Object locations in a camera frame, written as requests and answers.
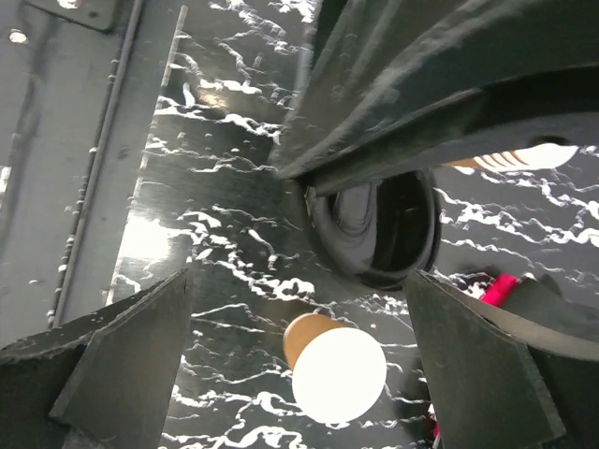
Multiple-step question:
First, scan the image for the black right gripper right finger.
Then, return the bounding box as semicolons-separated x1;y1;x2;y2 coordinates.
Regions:
405;271;598;448

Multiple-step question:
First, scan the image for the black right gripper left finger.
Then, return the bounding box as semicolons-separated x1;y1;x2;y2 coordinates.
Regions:
1;269;193;448

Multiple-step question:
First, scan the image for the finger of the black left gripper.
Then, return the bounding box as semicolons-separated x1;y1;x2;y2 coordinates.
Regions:
270;1;598;194

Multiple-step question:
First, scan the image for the single black cup lid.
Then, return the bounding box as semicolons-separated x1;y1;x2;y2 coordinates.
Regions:
285;170;442;292

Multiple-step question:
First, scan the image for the single paper cup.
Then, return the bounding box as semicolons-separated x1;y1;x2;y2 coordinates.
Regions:
283;313;387;425

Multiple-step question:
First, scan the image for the stack of paper cups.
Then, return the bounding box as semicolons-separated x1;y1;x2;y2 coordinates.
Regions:
445;143;578;173

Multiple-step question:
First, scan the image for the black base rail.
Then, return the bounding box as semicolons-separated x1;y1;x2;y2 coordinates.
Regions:
1;1;181;344

